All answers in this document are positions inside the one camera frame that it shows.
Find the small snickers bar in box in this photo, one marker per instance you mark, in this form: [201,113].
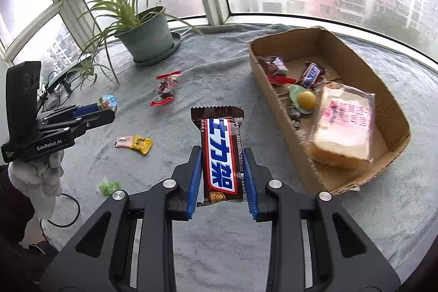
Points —
[311,76]

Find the spider plant in green pot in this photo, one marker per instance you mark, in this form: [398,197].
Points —
[143,30]

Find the brown cardboard box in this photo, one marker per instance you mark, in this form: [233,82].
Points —
[391,132]

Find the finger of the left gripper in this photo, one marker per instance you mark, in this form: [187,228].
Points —
[78,126]
[67,113]

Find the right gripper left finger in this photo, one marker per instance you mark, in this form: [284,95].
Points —
[98,256]

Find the packaged toast bread slice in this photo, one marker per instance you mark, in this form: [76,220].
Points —
[342,133]

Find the red clear snack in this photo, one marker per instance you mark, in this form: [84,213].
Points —
[166,88]

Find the blue jelly cup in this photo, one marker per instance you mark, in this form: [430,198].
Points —
[107,102]

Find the brown snickers bar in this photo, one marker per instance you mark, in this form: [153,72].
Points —
[222,162]

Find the left hand white glove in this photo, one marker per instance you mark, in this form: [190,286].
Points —
[40,181]

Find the yellow candy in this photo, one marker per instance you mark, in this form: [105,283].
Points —
[141,144]

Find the grey fleece blanket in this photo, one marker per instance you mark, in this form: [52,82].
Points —
[222,248]

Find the red wrapped snack in box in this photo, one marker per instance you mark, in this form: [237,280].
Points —
[275,70]

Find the green wrapped candy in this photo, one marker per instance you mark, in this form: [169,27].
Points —
[107,187]

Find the yellow ball snack in box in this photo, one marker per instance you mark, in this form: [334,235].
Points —
[303,100]

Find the dark device on sill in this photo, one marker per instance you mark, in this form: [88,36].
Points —
[62,78]

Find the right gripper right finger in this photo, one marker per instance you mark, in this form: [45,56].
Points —
[315,244]

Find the pink candy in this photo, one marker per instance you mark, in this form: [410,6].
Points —
[124,142]

